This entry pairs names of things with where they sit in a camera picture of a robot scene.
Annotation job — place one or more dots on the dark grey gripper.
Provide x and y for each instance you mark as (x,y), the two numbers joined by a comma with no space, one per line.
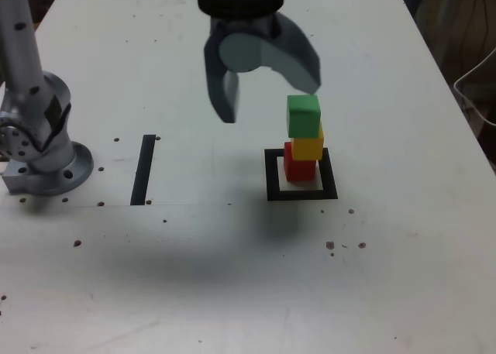
(248,24)

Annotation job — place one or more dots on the green cube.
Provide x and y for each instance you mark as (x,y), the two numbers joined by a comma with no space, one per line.
(304,115)

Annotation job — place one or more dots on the yellow cube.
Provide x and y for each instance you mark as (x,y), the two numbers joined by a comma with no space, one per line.
(308,148)

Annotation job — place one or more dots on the red cube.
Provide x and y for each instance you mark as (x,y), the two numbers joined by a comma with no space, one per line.
(300,172)

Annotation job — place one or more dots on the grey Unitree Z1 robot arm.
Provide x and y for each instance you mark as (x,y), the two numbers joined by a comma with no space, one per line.
(42,106)

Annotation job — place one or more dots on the black tape square outline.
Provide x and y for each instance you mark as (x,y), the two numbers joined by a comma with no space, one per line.
(271,183)

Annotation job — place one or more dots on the black tape strip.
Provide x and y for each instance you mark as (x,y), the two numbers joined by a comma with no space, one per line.
(142,168)

